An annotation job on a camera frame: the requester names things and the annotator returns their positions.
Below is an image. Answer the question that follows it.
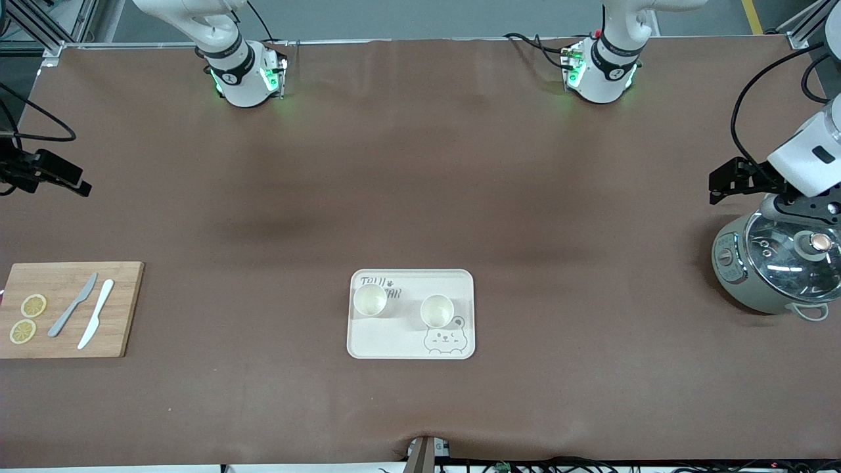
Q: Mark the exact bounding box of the white IKEA cup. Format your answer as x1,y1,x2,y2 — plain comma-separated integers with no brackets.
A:
420,294,455,328
353,284,388,318

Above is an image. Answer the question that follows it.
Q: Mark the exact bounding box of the beige bear print tray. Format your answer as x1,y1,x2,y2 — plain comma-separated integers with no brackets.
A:
346,269,476,360

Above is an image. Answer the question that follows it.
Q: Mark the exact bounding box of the glass pot lid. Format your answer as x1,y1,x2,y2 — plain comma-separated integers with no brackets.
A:
744,209,841,303

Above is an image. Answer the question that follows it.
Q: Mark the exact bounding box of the grey plastic knife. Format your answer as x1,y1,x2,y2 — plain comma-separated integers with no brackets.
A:
47,272,99,338

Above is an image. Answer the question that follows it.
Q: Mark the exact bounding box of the white plastic knife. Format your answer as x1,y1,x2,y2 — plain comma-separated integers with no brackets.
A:
77,279,115,350

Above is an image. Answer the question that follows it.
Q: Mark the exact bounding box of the bamboo cutting board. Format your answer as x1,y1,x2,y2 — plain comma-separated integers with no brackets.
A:
0,261,145,359

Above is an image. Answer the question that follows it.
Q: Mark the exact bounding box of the brown table cover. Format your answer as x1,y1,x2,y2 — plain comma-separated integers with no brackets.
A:
0,36,841,468

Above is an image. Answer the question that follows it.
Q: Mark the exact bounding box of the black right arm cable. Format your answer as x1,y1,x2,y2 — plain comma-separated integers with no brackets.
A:
0,80,77,143

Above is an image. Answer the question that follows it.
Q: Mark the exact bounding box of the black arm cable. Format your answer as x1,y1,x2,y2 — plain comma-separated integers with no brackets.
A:
731,41,841,168
0,80,77,143

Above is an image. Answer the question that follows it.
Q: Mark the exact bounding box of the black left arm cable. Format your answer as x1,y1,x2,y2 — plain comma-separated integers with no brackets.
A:
731,41,841,168

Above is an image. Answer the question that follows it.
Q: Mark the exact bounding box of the aluminium frame profile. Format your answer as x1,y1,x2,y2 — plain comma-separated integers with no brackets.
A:
0,0,99,68
775,0,841,50

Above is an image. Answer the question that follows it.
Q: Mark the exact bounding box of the black base cable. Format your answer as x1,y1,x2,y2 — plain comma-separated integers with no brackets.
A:
505,33,572,70
246,0,290,47

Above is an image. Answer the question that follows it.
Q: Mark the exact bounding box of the metal table edge bracket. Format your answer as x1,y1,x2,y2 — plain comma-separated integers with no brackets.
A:
406,436,451,473

